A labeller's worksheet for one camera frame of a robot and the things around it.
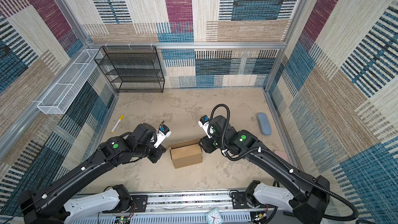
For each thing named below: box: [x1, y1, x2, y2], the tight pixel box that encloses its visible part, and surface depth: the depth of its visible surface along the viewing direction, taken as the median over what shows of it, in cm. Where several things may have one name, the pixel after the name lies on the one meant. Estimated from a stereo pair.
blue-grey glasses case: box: [257, 112, 272, 136], surface depth 101 cm
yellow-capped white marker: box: [110, 114, 125, 134], surface depth 104 cm
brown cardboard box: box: [169, 141, 203, 170], surface depth 77 cm
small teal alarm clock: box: [205, 207, 224, 224], surface depth 70 cm
